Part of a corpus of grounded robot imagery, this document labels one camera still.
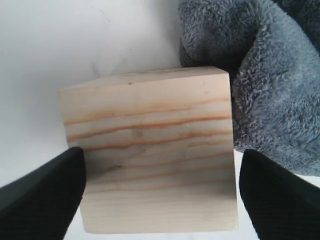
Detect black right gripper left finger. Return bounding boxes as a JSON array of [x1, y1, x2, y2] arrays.
[[0, 147, 86, 240]]

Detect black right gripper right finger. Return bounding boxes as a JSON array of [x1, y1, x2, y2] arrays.
[[239, 149, 320, 240]]

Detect light wooden cube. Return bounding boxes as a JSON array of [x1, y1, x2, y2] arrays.
[[60, 67, 238, 234]]

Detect blue-grey fluffy towel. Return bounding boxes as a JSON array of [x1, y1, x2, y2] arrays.
[[178, 0, 320, 176]]

